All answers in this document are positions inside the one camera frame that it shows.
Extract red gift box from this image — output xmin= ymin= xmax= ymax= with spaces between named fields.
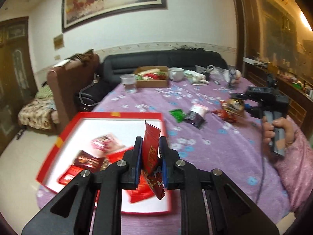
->
xmin=36 ymin=112 xmax=173 ymax=215

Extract black leather sofa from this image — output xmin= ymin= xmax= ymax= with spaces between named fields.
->
xmin=78 ymin=50 xmax=229 ymax=112

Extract dark brown clothes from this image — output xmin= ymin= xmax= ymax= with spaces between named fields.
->
xmin=70 ymin=50 xmax=94 ymax=63

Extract wooden framed glass partition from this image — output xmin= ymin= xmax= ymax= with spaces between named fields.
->
xmin=241 ymin=0 xmax=313 ymax=61

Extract gold brown snack packet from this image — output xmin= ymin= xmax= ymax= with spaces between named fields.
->
xmin=221 ymin=98 xmax=246 ymax=114

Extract purple floral tablecloth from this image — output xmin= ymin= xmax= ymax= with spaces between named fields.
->
xmin=37 ymin=77 xmax=306 ymax=235

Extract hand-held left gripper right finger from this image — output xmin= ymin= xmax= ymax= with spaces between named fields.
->
xmin=158 ymin=136 xmax=279 ymax=235

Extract brown cardboard box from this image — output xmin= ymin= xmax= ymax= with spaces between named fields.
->
xmin=133 ymin=66 xmax=170 ymax=89

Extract black phone stand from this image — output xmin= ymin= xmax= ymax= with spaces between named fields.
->
xmin=227 ymin=69 xmax=239 ymax=89

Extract clear plastic cup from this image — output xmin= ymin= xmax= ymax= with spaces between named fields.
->
xmin=120 ymin=74 xmax=137 ymax=93

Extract white charging cable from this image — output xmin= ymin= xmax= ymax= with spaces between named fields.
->
xmin=78 ymin=75 xmax=99 ymax=107

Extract green pillow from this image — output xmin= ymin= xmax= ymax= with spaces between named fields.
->
xmin=37 ymin=87 xmax=54 ymax=99

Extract pink dotted snack packet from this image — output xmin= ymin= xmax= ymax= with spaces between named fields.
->
xmin=90 ymin=133 xmax=125 ymax=157

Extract white mug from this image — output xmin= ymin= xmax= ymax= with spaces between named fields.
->
xmin=168 ymin=67 xmax=185 ymax=82

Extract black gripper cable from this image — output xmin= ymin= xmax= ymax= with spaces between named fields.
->
xmin=255 ymin=155 xmax=266 ymax=203

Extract long red snack packet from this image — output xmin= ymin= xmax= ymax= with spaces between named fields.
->
xmin=143 ymin=119 xmax=167 ymax=200

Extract green snack packet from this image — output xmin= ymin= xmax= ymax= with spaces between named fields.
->
xmin=169 ymin=109 xmax=187 ymax=123

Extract clear plastic container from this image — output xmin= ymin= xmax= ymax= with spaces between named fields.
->
xmin=208 ymin=65 xmax=228 ymax=77

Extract dark purple snack packet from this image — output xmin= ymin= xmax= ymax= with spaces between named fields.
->
xmin=184 ymin=111 xmax=206 ymax=129

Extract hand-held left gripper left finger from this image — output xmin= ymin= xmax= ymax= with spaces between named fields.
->
xmin=22 ymin=136 xmax=145 ymax=235

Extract brown patterned blanket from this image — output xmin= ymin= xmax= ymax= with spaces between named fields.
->
xmin=18 ymin=98 xmax=59 ymax=130

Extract pink clear snack packet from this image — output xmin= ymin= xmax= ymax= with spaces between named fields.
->
xmin=190 ymin=103 xmax=209 ymax=117

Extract small gold wall plaque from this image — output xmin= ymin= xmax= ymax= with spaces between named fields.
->
xmin=54 ymin=34 xmax=64 ymax=50

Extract person's right hand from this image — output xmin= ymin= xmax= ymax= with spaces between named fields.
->
xmin=262 ymin=117 xmax=294 ymax=152

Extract dark tangled straps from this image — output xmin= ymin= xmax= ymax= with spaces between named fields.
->
xmin=175 ymin=44 xmax=204 ymax=51

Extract white paper sheet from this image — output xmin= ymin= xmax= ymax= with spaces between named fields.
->
xmin=52 ymin=59 xmax=71 ymax=68

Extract wooden glass door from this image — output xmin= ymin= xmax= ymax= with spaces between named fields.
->
xmin=0 ymin=17 xmax=37 ymax=152

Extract brown armchair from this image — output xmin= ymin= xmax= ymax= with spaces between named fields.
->
xmin=47 ymin=50 xmax=101 ymax=134

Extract person's right forearm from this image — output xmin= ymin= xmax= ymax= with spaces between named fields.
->
xmin=273 ymin=125 xmax=313 ymax=219

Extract red brown nut snack packet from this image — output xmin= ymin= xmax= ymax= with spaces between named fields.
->
xmin=73 ymin=150 xmax=109 ymax=172

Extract framed horse painting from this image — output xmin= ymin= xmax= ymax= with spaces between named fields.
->
xmin=62 ymin=0 xmax=168 ymax=33

